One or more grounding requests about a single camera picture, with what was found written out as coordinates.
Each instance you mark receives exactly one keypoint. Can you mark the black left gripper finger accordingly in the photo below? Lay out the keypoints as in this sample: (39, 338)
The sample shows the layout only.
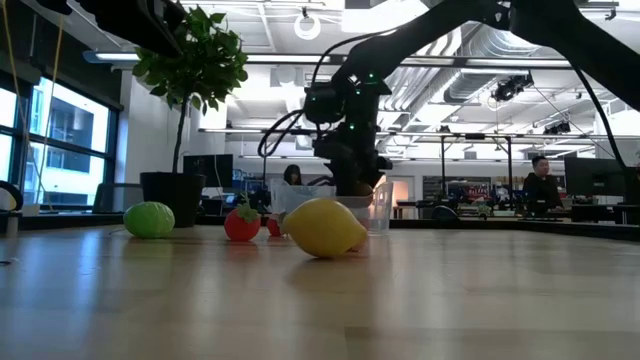
(162, 35)

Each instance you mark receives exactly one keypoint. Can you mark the brown toy kiwi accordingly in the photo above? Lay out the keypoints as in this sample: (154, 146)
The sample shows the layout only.
(363, 189)

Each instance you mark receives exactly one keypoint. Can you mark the clear plastic tupperware container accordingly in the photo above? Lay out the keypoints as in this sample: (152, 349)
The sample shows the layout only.
(382, 215)

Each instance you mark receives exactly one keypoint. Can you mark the yellow toy lemon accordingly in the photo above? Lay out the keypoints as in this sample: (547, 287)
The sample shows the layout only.
(325, 227)

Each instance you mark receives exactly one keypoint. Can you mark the red strawberry with pale leaves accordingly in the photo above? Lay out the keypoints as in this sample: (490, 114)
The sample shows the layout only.
(272, 227)

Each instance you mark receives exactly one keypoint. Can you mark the large red toy strawberry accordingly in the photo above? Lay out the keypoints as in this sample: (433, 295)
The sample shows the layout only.
(241, 227)

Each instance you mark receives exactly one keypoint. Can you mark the green toy cabbage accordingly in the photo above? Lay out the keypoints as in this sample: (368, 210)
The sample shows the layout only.
(149, 220)

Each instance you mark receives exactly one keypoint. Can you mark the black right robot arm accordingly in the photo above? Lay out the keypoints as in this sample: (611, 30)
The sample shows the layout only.
(575, 40)

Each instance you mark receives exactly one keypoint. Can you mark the person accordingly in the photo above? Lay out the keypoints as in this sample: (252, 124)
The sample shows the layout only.
(540, 192)
(292, 176)

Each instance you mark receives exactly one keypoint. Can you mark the long ceiling light bar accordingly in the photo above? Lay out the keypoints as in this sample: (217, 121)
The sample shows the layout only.
(287, 58)

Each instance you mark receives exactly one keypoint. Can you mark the large window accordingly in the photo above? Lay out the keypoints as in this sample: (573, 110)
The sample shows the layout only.
(70, 125)

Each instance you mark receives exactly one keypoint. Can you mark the black computer monitor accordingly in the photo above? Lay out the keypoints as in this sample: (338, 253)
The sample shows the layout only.
(595, 177)
(207, 170)

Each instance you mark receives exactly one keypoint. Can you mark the black ceiling-mounted device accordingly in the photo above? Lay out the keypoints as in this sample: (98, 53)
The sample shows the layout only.
(510, 89)

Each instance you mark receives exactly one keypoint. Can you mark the green potted plant black pot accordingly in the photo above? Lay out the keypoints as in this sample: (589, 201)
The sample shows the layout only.
(172, 197)

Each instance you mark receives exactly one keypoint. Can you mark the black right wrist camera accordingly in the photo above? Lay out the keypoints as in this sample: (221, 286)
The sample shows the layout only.
(325, 105)

